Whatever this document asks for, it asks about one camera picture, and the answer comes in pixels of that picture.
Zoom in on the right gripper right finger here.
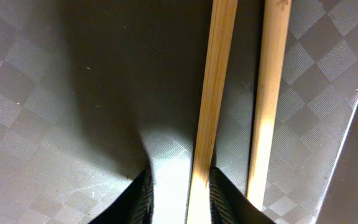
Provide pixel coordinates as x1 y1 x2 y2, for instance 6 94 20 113
209 167 274 224

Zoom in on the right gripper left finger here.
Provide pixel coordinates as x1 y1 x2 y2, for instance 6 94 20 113
89 169 154 224

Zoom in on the wooden chopstick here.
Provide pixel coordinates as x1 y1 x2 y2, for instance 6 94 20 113
186 0 237 224
246 0 292 210

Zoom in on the brown serving tray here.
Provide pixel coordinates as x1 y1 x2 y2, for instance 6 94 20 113
0 0 358 223

